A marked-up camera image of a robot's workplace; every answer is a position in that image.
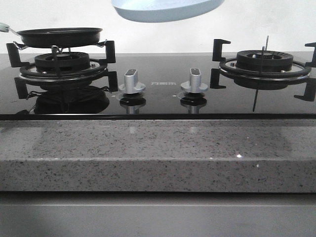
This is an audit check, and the light blue plate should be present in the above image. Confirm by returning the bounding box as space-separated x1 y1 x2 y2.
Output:
112 0 223 23

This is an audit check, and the black frying pan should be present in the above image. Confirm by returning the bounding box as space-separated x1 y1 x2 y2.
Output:
0 22 103 49

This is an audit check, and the black glass stove top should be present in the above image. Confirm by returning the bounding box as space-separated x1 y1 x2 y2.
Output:
0 53 316 120

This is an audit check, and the silver left stove knob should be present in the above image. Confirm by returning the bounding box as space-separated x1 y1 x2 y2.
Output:
118 69 146 94

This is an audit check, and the silver stove knob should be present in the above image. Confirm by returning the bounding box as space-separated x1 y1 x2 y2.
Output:
180 68 208 93
118 69 146 94

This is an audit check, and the silver right stove knob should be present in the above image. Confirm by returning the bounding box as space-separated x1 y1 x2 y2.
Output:
180 68 208 93

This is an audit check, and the black left pan support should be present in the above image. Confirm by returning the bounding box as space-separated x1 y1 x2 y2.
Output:
6 40 116 84

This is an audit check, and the black right burner head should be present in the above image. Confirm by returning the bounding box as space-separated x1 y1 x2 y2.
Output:
236 50 293 68

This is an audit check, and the black burner head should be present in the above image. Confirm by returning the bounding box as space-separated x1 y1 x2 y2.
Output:
236 50 293 68
35 52 90 73

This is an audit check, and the black left burner head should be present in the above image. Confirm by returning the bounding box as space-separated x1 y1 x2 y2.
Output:
35 52 90 73

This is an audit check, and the grey cabinet front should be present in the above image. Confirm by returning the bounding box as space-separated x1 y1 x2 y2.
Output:
0 192 316 237

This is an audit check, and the chrome wire pan stand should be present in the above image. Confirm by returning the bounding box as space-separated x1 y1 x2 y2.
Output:
13 40 108 52

